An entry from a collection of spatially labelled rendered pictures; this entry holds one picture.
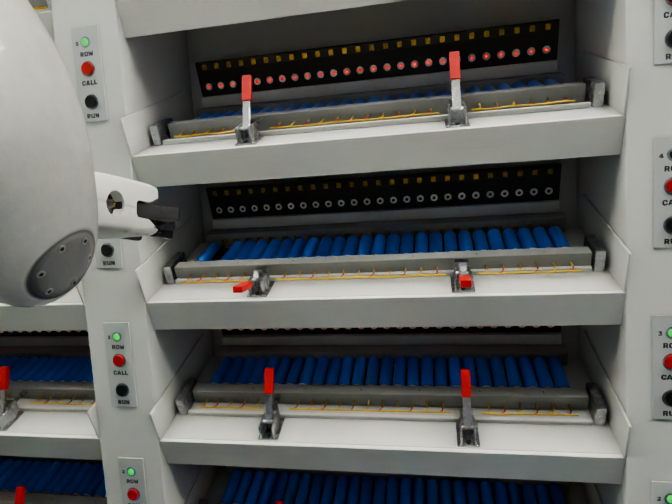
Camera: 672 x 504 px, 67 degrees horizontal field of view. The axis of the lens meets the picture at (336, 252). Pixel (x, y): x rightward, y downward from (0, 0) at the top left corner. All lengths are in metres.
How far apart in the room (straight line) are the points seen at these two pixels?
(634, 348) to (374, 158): 0.38
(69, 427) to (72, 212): 0.63
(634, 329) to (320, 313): 0.37
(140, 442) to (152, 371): 0.11
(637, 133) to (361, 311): 0.37
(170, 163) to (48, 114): 0.44
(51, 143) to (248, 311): 0.45
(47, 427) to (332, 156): 0.60
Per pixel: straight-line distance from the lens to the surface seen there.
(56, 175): 0.29
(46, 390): 0.97
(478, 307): 0.64
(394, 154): 0.63
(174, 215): 0.51
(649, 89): 0.67
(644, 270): 0.67
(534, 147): 0.64
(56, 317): 0.84
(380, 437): 0.72
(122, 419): 0.82
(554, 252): 0.69
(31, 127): 0.27
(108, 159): 0.76
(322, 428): 0.74
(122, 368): 0.79
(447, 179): 0.77
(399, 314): 0.65
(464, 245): 0.71
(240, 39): 0.91
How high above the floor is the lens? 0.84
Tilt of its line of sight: 6 degrees down
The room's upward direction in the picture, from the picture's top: 3 degrees counter-clockwise
